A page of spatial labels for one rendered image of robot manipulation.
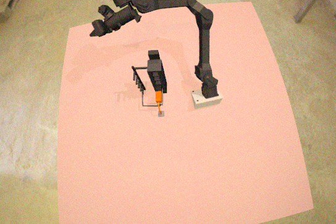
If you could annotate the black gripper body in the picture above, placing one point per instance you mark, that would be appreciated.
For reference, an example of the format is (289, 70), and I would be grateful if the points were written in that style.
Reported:
(113, 24)

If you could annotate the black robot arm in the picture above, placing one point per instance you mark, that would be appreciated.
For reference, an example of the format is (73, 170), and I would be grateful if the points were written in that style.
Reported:
(203, 17)

